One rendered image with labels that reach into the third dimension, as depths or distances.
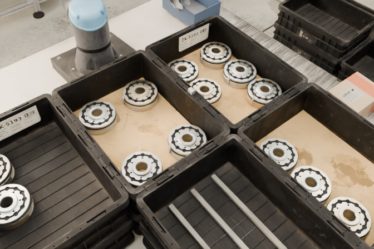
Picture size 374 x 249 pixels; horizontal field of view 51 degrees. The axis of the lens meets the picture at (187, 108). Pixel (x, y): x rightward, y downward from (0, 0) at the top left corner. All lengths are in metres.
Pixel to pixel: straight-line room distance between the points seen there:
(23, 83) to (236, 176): 0.84
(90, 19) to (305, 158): 0.75
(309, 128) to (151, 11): 0.90
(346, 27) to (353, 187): 1.25
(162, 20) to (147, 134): 0.72
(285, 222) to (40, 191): 0.59
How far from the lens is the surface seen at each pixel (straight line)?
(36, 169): 1.08
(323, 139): 1.15
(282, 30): 2.10
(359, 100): 1.38
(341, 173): 1.10
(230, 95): 1.19
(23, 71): 1.54
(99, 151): 0.94
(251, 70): 1.24
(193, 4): 1.76
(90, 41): 1.31
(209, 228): 0.95
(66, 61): 1.46
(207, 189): 0.99
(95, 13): 1.27
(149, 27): 1.65
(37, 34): 2.89
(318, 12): 2.26
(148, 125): 1.10
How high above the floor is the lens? 1.69
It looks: 48 degrees down
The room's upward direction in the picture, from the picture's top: 3 degrees clockwise
